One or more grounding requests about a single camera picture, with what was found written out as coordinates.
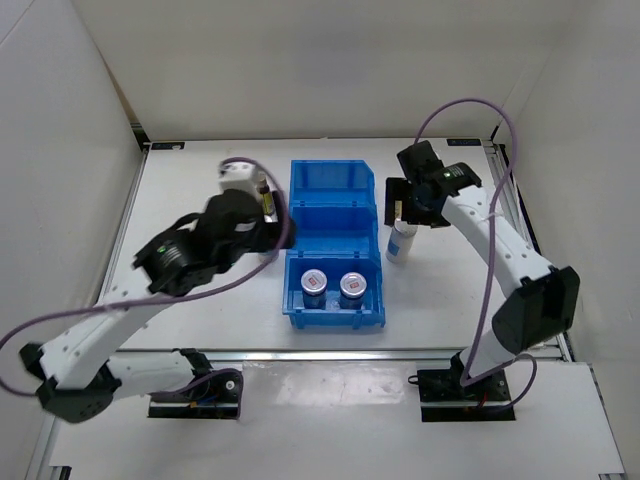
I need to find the tall silver-capped shaker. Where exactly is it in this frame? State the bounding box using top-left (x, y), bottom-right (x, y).
top-left (258, 250), bottom-right (279, 264)
top-left (386, 218), bottom-right (418, 264)

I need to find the short spice jar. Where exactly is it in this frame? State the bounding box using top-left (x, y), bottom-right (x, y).
top-left (339, 272), bottom-right (367, 310)
top-left (301, 269), bottom-right (328, 309)

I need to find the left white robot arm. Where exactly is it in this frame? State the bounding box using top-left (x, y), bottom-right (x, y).
top-left (19, 189), bottom-right (295, 424)

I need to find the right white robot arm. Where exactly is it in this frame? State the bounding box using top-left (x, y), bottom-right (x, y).
top-left (385, 141), bottom-right (580, 400)

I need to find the left small brown sauce bottle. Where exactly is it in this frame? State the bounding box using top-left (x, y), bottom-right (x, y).
top-left (256, 171), bottom-right (277, 223)

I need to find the blue near storage bin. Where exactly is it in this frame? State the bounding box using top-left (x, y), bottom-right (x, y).
top-left (282, 252), bottom-right (386, 329)

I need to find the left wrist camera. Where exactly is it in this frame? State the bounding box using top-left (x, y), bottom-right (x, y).
top-left (218, 161), bottom-right (259, 196)

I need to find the right aluminium frame rail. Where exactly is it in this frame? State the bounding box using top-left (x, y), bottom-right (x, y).
top-left (482, 140), bottom-right (574, 362)

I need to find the aluminium frame rail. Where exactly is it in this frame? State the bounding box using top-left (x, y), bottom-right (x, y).
top-left (109, 347), bottom-right (471, 362)
top-left (482, 140), bottom-right (574, 362)
top-left (24, 144), bottom-right (149, 480)

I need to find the left aluminium frame rail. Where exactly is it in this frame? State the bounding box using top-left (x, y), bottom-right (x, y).
top-left (24, 144), bottom-right (149, 480)

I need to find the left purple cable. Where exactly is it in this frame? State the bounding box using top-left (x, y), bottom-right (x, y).
top-left (0, 156), bottom-right (292, 398)

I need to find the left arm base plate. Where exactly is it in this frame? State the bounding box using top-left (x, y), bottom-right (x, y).
top-left (147, 363), bottom-right (244, 420)

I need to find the front aluminium frame rail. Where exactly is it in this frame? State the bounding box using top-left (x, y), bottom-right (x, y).
top-left (109, 347), bottom-right (471, 362)

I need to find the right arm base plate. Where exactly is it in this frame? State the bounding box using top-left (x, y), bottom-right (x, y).
top-left (408, 369), bottom-right (516, 423)

